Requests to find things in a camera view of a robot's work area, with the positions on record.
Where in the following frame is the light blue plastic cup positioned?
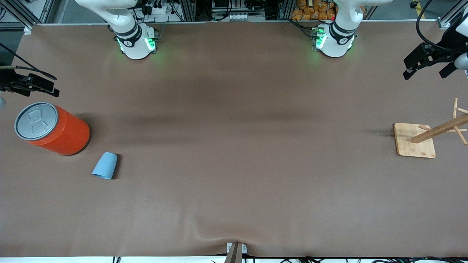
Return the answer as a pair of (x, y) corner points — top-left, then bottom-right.
(92, 152), (118, 180)

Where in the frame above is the wooden cup rack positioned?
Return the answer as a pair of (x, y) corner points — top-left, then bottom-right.
(393, 98), (468, 159)

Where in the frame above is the orange can with grey lid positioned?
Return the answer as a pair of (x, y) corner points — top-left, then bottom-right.
(14, 102), (91, 156)

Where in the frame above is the orange snack bag pile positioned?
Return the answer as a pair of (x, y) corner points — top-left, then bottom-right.
(291, 0), (337, 21)

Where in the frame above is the white power strip with plugs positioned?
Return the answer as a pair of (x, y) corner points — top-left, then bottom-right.
(141, 3), (169, 16)

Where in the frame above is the long white power strip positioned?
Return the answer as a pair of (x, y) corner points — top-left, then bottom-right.
(229, 13), (266, 21)

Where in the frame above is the brown table mat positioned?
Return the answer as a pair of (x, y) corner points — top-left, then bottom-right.
(0, 21), (468, 258)

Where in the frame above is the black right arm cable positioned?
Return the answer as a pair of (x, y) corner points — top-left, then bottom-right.
(0, 43), (57, 81)

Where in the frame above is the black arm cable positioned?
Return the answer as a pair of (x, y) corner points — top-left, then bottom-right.
(0, 43), (57, 81)
(416, 0), (445, 52)

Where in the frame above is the aluminium frame profile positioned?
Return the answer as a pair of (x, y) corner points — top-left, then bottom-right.
(278, 0), (295, 20)
(437, 0), (468, 30)
(179, 0), (196, 22)
(0, 0), (55, 30)

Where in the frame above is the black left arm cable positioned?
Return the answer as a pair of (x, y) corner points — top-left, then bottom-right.
(416, 0), (445, 52)

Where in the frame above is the black base cable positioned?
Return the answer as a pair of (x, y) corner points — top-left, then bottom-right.
(287, 18), (316, 39)

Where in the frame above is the grey camera stand pole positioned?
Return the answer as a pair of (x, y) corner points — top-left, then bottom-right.
(224, 243), (243, 263)

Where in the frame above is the metal clamp bracket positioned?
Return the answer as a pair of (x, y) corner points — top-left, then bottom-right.
(226, 242), (248, 255)

